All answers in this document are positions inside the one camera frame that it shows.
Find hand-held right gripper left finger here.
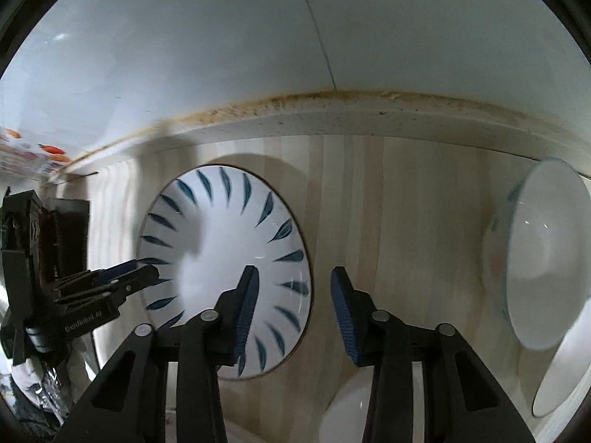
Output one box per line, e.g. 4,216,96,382
54,265,260,443

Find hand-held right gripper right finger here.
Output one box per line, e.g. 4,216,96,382
331,266,536,443

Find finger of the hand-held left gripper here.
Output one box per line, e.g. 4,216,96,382
55,259,141,289
53,264,161,308

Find blue leaf pattern plate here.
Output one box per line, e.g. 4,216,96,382
137,165,313,381

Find white bowl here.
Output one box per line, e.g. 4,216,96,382
482,158,591,351

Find white blue-rimmed plate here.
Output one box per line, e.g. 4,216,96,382
531,305,591,418

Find striped cat print mat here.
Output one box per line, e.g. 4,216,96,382
46,134,591,443

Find colourful wall stickers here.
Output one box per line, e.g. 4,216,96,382
0,127,71,182

